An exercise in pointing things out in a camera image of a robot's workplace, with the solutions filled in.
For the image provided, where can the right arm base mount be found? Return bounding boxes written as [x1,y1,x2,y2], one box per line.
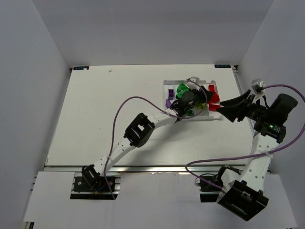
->
[194,166,239,203]

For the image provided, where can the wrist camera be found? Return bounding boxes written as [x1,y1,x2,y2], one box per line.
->
[186,77,200,87]
[251,78,265,102]

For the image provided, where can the lime small lego brick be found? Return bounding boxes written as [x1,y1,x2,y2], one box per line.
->
[194,103,206,110]

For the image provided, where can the white divided tray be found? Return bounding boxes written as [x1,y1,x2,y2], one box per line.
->
[163,77,223,121]

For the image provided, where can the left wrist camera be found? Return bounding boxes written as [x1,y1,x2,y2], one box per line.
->
[186,77,200,87]

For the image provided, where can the red small lego piece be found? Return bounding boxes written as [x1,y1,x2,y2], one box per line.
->
[209,104,221,112]

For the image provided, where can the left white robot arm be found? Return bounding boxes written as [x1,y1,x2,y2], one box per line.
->
[81,84,215,190]

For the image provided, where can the green lego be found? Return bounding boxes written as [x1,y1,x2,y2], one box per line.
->
[175,93,183,100]

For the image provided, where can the left blue table sticker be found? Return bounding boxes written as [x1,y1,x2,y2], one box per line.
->
[72,66,89,71]

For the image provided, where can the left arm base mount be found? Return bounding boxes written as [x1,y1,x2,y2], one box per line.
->
[70,165,120,200]

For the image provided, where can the blue table sticker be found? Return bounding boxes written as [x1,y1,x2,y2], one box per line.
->
[72,66,89,71]
[214,64,231,69]

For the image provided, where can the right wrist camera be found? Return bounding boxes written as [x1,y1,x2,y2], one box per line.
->
[251,78,265,102]

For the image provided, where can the green lego plate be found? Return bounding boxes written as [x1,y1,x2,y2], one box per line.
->
[176,83,190,94]

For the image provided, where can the right blue table sticker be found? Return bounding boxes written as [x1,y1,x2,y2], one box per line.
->
[214,64,231,69]

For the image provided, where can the purple curved lego brick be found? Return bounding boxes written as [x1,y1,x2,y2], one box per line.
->
[165,99,172,109]

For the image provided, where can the red curved lego brick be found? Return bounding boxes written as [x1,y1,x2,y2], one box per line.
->
[208,84,215,92]

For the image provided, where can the red rounded lego brick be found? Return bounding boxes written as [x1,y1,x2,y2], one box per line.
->
[208,92,220,104]

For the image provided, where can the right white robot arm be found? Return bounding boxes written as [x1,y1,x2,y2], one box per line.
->
[216,90,298,221]

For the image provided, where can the green lego brick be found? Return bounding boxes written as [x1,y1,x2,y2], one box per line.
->
[186,109,194,116]

